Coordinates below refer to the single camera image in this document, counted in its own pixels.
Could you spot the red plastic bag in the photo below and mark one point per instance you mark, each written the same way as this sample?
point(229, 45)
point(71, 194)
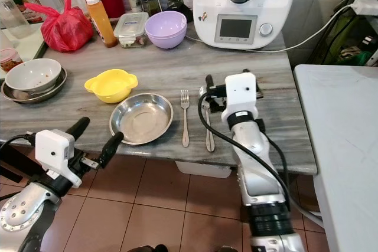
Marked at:
point(65, 29)

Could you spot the steel plate under white bowl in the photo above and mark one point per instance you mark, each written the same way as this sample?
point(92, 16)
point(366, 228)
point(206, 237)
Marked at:
point(18, 95)

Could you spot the empty steel plate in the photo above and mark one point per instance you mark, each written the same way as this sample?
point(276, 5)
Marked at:
point(142, 118)

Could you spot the white kitchen cooking machine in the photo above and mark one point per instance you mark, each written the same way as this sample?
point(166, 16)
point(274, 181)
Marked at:
point(245, 10)

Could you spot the clear plastic bottle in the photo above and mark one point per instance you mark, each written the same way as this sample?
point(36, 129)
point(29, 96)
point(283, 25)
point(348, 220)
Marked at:
point(12, 13)

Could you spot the steel spoon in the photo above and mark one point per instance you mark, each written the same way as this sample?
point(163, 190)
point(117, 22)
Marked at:
point(209, 134)

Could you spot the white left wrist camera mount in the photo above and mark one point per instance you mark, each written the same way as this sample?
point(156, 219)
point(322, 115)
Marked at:
point(52, 146)

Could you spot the small jar with pink lid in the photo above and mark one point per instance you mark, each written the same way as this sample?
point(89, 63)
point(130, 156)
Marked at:
point(9, 59)

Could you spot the white side table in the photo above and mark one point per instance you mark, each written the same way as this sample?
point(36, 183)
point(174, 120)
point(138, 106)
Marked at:
point(339, 134)

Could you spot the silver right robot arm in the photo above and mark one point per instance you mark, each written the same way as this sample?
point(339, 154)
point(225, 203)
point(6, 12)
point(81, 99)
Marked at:
point(263, 175)

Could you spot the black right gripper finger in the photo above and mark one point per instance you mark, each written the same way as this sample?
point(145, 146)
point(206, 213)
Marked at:
point(209, 82)

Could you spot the pale green board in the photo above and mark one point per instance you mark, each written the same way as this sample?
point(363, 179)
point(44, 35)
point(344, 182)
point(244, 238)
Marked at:
point(29, 42)

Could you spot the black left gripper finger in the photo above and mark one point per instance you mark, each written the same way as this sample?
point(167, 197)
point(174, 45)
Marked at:
point(112, 147)
point(78, 128)

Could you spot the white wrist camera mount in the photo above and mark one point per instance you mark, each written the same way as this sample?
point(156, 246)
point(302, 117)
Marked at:
point(240, 95)
point(52, 146)

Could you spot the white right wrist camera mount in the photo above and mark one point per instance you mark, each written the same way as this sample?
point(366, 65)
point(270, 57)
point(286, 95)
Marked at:
point(240, 95)

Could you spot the steel fork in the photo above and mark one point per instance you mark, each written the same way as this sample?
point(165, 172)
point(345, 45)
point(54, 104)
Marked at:
point(185, 119)

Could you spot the white tub under table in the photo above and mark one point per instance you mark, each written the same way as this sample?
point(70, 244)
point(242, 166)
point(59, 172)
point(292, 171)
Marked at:
point(204, 170)

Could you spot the white used bowl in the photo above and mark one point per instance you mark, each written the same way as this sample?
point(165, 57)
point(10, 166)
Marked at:
point(33, 75)

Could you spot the purple plastic bowl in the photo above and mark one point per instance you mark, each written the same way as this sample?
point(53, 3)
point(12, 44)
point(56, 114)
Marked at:
point(166, 29)

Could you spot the yellow plastic bowl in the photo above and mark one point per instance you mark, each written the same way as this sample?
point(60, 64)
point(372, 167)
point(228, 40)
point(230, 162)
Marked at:
point(111, 85)

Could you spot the clear lidded food container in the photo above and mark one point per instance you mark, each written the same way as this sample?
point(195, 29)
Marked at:
point(131, 29)

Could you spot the orange sauce bottle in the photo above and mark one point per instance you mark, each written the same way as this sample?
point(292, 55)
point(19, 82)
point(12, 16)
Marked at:
point(102, 25)

